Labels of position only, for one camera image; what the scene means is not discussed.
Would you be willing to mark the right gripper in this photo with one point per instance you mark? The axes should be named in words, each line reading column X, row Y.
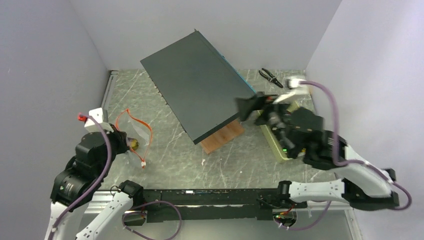
column 246, row 106

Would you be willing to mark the light green plastic basket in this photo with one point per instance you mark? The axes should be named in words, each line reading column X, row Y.
column 275, row 146

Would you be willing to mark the clear zip top bag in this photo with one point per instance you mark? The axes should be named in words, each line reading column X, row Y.
column 137, row 129

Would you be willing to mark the purple eggplant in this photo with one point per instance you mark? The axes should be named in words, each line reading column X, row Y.
column 133, row 143

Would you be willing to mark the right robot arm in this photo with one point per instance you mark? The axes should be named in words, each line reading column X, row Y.
column 300, row 132

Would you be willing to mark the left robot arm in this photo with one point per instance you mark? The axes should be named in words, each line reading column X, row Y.
column 74, row 188

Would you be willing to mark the wooden base board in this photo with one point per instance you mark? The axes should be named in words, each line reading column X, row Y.
column 222, row 136

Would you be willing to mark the black pliers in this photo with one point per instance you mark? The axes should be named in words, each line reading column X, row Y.
column 266, row 74

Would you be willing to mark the dark grey network switch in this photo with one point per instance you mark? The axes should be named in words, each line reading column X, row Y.
column 198, row 83

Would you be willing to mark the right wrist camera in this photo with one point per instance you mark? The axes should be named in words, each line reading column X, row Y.
column 297, row 88

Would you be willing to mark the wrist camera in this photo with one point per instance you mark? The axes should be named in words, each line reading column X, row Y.
column 297, row 88
column 95, row 120

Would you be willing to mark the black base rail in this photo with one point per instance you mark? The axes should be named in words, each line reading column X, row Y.
column 161, row 205

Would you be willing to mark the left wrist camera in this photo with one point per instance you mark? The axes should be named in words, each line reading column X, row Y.
column 95, row 120

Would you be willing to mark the aluminium frame profile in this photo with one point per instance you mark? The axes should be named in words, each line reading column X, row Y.
column 106, row 96

